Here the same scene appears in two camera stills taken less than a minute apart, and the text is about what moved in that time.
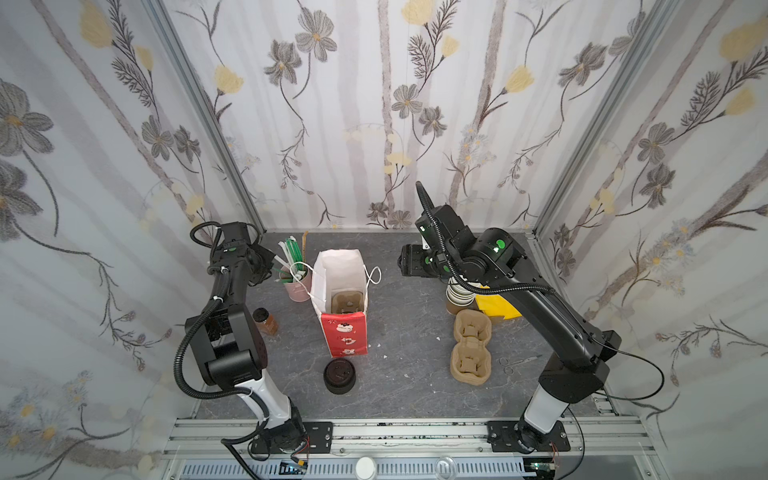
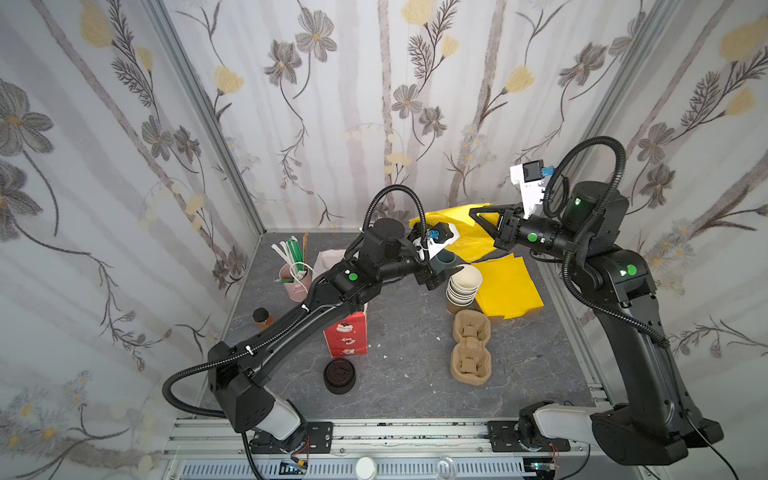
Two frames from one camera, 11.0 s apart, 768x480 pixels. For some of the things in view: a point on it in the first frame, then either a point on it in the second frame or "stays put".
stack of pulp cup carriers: [471, 360] stays put
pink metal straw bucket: [298, 291] stays put
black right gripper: [411, 261] to [505, 227]
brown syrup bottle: [266, 324] stays put
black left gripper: [261, 264] to [429, 271]
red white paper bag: [339, 289] stays put
